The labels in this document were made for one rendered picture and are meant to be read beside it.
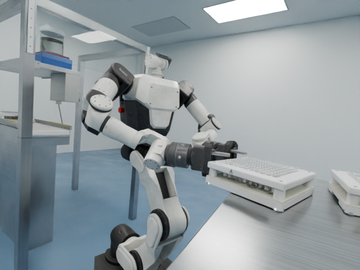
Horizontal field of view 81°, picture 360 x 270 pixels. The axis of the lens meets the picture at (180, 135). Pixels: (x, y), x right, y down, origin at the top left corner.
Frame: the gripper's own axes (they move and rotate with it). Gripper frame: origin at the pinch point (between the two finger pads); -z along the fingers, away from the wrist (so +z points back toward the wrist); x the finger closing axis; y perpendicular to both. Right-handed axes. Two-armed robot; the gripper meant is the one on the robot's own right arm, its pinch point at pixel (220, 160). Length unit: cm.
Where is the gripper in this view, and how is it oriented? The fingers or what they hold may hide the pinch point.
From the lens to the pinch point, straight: 74.3
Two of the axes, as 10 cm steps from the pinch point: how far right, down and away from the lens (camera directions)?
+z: -9.6, -1.2, 2.7
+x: -1.0, 9.9, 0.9
